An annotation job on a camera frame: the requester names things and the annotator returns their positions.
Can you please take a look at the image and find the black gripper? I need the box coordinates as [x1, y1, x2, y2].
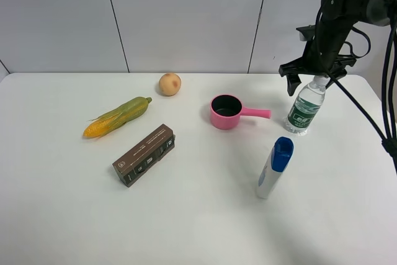
[279, 55, 355, 96]

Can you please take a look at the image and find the clear water bottle green label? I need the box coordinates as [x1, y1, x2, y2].
[285, 76, 329, 135]

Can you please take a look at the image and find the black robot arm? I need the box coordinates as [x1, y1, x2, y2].
[279, 0, 395, 96]

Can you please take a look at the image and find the white bottle blue cap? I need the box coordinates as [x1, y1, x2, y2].
[256, 137, 294, 199]

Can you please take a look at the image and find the pink saucepan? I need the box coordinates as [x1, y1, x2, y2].
[210, 94, 272, 130]

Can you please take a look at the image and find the round tan potato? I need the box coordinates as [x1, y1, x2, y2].
[159, 73, 181, 96]

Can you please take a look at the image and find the brown rectangular box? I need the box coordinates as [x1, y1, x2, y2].
[112, 124, 175, 187]

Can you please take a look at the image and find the yellow corn cob green husk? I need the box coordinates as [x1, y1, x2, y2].
[83, 97, 152, 138]

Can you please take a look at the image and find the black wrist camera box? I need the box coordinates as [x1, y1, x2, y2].
[296, 25, 316, 42]

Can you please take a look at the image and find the black cable bundle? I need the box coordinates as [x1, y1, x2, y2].
[310, 0, 397, 176]

